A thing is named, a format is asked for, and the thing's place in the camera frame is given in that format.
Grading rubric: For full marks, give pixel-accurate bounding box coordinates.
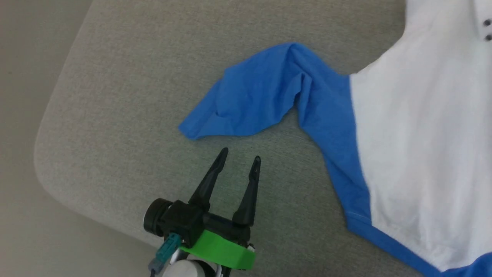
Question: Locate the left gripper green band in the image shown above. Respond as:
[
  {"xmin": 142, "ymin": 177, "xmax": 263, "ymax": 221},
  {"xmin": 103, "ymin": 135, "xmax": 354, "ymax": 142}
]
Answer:
[{"xmin": 143, "ymin": 147, "xmax": 262, "ymax": 270}]

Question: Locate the blue and white shirt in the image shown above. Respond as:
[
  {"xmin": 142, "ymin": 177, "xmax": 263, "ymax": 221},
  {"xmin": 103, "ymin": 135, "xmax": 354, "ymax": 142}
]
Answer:
[{"xmin": 178, "ymin": 0, "xmax": 492, "ymax": 277}]

